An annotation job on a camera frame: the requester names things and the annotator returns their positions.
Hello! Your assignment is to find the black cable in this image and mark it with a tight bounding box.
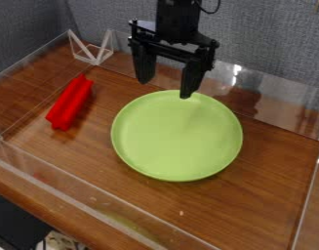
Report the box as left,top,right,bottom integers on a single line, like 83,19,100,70
191,0,222,15

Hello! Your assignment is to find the red carrot block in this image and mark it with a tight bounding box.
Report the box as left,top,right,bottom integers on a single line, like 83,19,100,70
45,74,94,131

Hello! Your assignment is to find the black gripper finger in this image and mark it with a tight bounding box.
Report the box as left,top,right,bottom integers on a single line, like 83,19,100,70
134,45,156,84
180,60,212,99

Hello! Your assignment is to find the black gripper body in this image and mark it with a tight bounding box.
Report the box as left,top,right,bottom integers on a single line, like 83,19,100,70
128,19,219,63

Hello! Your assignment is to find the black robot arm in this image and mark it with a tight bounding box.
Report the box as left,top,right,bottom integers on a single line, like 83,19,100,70
128,0,220,99

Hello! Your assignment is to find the green round plate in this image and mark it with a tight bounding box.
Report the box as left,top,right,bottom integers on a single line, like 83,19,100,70
111,91,243,182

